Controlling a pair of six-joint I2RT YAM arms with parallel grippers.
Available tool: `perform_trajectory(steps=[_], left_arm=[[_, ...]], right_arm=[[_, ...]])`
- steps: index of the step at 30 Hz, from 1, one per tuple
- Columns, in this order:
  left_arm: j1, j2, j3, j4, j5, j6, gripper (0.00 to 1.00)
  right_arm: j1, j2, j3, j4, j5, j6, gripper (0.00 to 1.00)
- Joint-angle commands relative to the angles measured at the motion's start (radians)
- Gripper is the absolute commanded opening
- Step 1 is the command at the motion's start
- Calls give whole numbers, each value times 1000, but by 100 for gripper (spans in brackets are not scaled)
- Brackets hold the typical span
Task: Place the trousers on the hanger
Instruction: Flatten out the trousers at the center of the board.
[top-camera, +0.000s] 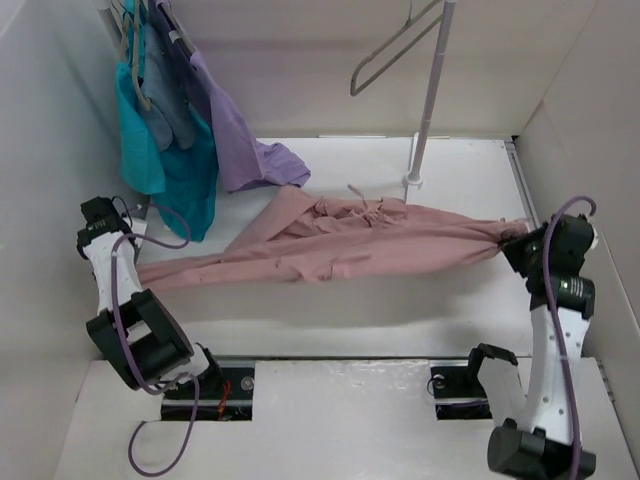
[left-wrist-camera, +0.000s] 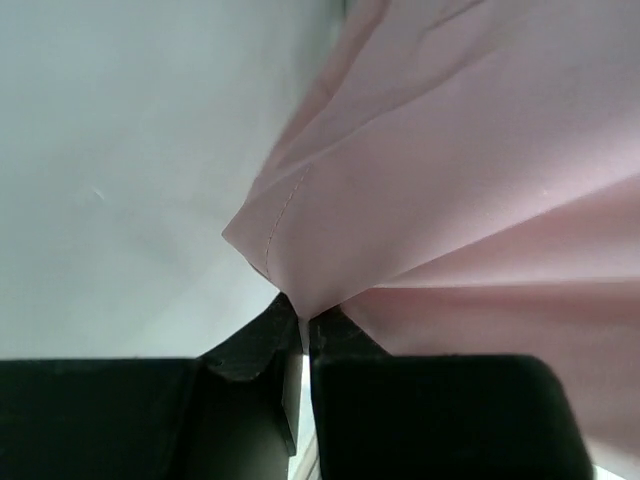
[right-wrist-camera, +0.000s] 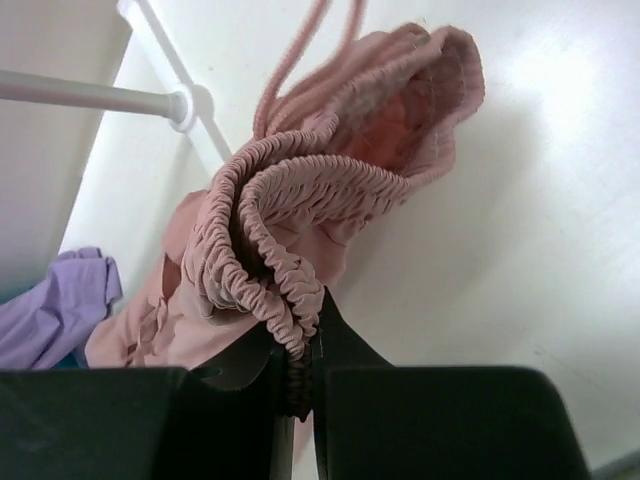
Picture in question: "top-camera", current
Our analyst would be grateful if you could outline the pink trousers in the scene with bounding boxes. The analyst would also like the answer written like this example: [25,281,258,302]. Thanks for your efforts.
[137,187,528,290]

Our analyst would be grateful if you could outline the grey clothes hanger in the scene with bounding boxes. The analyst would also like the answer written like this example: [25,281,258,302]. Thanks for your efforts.
[349,0,444,97]

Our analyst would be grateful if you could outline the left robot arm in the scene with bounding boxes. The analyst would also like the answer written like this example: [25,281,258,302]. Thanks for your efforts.
[77,197,194,392]

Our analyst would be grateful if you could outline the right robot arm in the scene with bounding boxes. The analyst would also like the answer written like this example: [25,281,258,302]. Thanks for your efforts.
[462,214,597,479]

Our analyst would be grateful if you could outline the grey hanger on rack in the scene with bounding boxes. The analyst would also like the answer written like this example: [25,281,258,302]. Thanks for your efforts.
[109,0,152,111]

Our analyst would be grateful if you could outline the white rack pole with base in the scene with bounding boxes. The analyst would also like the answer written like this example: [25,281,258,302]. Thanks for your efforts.
[403,0,456,187]

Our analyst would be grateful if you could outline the purple hanging shirt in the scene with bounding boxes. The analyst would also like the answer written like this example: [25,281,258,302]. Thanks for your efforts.
[149,1,311,193]

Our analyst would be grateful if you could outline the teal hanging shirt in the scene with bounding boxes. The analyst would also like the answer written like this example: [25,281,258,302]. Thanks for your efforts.
[115,0,219,244]

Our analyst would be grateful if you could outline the blue-grey hanging garment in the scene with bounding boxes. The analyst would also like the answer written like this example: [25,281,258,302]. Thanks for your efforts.
[141,24,195,151]

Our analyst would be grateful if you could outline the left white rack pole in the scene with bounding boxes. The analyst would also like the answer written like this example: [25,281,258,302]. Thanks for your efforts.
[95,0,123,46]

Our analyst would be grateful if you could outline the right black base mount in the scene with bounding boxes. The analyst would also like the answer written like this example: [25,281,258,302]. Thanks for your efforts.
[427,365,492,421]

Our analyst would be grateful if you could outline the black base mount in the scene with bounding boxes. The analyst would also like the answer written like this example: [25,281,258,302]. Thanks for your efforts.
[427,365,492,421]
[160,364,255,422]

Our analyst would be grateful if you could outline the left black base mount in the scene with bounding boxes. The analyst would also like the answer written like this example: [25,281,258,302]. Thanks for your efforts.
[160,364,255,422]

